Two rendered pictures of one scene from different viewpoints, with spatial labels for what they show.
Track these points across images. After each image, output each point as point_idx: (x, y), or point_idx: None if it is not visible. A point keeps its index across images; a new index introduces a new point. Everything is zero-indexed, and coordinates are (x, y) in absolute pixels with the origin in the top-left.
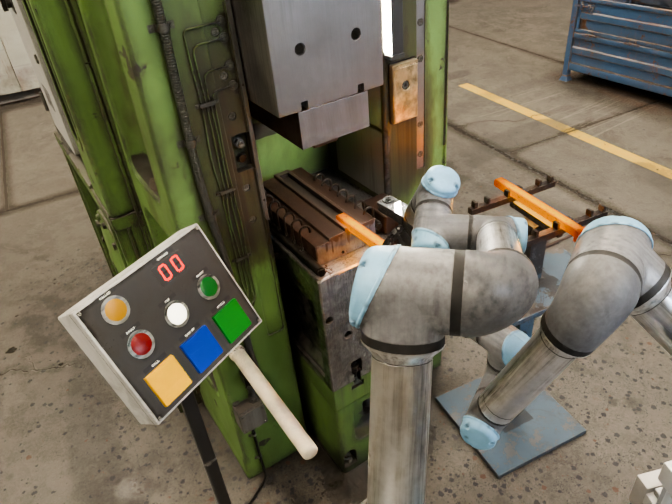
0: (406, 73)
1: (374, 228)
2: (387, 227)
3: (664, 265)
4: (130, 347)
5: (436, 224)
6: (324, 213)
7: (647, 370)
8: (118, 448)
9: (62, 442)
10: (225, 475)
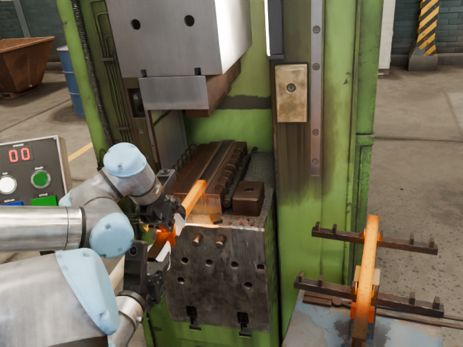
0: (291, 76)
1: (220, 204)
2: (234, 208)
3: (45, 345)
4: None
5: (78, 191)
6: (198, 175)
7: None
8: (122, 279)
9: (109, 259)
10: (140, 334)
